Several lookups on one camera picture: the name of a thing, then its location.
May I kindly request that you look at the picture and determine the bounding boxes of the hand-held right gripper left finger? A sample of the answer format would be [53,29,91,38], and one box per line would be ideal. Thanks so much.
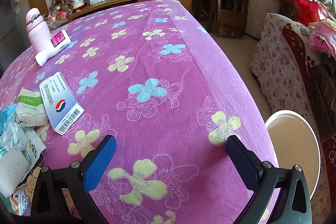
[29,135,117,224]

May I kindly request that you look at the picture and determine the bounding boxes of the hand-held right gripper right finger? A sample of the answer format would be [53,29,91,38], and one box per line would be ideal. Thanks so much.
[225,135,313,224]

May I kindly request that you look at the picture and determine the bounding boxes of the white and pink bin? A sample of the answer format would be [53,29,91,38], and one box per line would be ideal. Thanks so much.
[265,110,322,201]

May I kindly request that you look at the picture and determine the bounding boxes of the white and blue box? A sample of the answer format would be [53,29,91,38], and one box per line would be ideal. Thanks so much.
[39,72,85,135]

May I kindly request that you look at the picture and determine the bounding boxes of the white tissue pack green label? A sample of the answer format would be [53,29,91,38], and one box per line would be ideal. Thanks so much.
[16,88,50,127]

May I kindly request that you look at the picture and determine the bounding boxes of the clear plastic wrapper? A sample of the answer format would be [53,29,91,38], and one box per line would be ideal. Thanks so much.
[0,119,27,153]

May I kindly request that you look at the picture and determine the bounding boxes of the blue wrapper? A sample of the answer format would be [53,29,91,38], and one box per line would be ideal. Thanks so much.
[0,105,17,135]

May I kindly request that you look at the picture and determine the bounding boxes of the purple floral tablecloth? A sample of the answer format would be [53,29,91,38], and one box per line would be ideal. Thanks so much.
[0,0,280,224]

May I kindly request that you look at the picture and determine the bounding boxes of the sofa with floral cover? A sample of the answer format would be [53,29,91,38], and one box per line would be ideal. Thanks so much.
[249,13,336,224]

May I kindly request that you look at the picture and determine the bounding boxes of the dark brown jacket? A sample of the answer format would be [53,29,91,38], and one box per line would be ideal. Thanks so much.
[314,56,336,140]

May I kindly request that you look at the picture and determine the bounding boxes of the white bottle with pink label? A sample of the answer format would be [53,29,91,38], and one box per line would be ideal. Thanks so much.
[35,29,71,67]

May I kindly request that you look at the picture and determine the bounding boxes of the pink water bottle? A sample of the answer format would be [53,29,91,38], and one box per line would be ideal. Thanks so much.
[25,7,50,52]

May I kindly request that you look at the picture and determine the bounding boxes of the pink printed blanket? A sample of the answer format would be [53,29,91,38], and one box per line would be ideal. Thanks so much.
[307,18,336,59]

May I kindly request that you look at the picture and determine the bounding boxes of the clear bag with red items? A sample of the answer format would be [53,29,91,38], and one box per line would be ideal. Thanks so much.
[47,0,87,30]

